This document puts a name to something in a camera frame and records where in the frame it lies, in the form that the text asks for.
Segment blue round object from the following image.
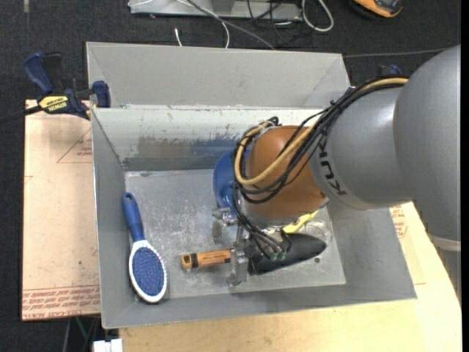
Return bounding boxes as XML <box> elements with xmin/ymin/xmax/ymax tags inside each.
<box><xmin>213</xmin><ymin>149</ymin><xmax>254</xmax><ymax>210</ymax></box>

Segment grey metal bin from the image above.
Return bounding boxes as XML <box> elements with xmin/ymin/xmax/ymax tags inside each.
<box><xmin>86</xmin><ymin>41</ymin><xmax>418</xmax><ymax>330</ymax></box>

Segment blue and white hairbrush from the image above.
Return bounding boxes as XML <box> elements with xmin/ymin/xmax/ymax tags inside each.
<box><xmin>122</xmin><ymin>192</ymin><xmax>169</xmax><ymax>304</ymax></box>

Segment clear glass cup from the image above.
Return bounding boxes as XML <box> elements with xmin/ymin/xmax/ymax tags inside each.
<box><xmin>303</xmin><ymin>219</ymin><xmax>333</xmax><ymax>251</ymax></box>

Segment orange and black battery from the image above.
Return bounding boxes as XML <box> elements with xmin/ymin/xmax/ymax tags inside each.
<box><xmin>180</xmin><ymin>248</ymin><xmax>233</xmax><ymax>271</ymax></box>

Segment brown cardboard board red print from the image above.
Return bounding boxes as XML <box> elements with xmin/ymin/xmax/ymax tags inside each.
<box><xmin>21</xmin><ymin>99</ymin><xmax>428</xmax><ymax>322</ymax></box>

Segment black oval object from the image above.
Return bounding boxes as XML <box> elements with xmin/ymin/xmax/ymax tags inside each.
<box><xmin>248</xmin><ymin>232</ymin><xmax>328</xmax><ymax>276</ymax></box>

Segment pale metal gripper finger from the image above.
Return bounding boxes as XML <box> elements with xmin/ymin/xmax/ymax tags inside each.
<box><xmin>211</xmin><ymin>207</ymin><xmax>240</xmax><ymax>238</ymax></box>
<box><xmin>226</xmin><ymin>249</ymin><xmax>251</xmax><ymax>288</ymax></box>

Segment yellow object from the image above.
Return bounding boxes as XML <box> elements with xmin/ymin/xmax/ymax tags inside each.
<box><xmin>283</xmin><ymin>210</ymin><xmax>320</xmax><ymax>235</ymax></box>

